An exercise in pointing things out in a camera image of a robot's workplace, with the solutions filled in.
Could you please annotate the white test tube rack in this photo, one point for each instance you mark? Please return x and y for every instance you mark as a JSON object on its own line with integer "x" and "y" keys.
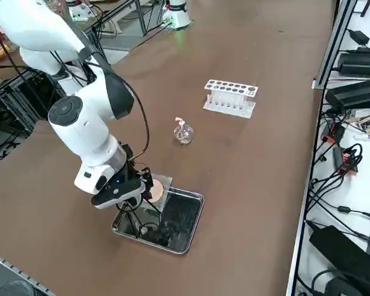
{"x": 225, "y": 110}

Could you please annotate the red black electronic box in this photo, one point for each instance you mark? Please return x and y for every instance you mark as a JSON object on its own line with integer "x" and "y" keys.
{"x": 334, "y": 132}

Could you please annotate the steel tray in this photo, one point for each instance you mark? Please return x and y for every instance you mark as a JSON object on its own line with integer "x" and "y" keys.
{"x": 185, "y": 222}

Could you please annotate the black box orange connectors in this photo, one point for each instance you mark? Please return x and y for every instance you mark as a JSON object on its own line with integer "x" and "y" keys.
{"x": 345, "y": 160}

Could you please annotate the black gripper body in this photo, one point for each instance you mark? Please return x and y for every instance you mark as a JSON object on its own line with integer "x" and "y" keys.
{"x": 131, "y": 166}

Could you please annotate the ridged black power supply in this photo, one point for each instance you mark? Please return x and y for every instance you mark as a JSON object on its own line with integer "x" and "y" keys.
{"x": 354, "y": 94}

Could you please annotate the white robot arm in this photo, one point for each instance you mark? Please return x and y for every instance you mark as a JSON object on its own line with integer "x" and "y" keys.
{"x": 86, "y": 132}
{"x": 180, "y": 13}

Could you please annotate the aluminium camera post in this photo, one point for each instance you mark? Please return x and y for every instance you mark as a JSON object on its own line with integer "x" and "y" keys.
{"x": 334, "y": 46}

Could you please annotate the small black adapter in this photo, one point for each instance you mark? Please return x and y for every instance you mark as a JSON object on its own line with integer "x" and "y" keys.
{"x": 359, "y": 37}

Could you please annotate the black power brick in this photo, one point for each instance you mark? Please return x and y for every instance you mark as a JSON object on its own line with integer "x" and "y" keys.
{"x": 360, "y": 63}

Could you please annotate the white post foot bracket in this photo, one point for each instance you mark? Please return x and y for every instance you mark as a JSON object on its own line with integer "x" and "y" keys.
{"x": 319, "y": 84}

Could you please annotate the aluminium rail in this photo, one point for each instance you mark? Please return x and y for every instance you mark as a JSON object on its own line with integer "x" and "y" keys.
{"x": 18, "y": 270}

